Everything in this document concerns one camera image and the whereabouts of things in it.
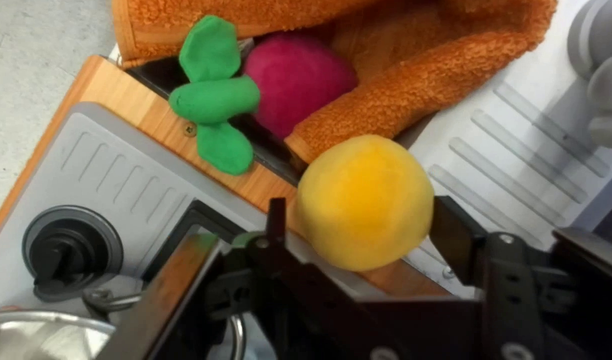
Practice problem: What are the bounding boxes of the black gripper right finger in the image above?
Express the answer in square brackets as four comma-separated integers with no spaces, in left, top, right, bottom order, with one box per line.
[429,194,559,360]

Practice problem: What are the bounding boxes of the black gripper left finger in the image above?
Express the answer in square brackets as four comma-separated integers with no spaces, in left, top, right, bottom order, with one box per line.
[242,195,342,360]

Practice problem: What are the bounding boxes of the orange round plush ball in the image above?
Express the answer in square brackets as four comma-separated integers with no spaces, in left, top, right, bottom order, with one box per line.
[291,134,437,273]

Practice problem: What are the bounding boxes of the large steel pot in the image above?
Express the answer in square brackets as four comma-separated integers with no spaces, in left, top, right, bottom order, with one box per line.
[0,275,248,360]

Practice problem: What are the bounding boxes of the white toy sink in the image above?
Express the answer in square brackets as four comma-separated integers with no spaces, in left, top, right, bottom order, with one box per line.
[398,0,612,297]

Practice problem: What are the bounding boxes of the pink radish plush green leaves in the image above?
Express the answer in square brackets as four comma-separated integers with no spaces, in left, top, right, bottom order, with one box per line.
[168,13,360,177]

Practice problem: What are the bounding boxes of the orange terry towel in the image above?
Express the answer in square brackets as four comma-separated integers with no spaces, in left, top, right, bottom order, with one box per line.
[111,0,561,166]

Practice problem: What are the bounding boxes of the grey toy stove panel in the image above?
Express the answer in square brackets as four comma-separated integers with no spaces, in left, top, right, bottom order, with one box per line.
[0,99,268,360]

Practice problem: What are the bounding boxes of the wooden toy kitchen counter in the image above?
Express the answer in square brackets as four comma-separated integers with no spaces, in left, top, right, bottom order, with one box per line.
[0,53,454,300]

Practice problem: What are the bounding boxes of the black stove knob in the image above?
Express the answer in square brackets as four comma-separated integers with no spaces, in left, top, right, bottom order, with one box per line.
[22,204,126,303]

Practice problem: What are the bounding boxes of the grey toy faucet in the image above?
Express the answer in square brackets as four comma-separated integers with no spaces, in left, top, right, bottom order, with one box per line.
[567,0,612,150]

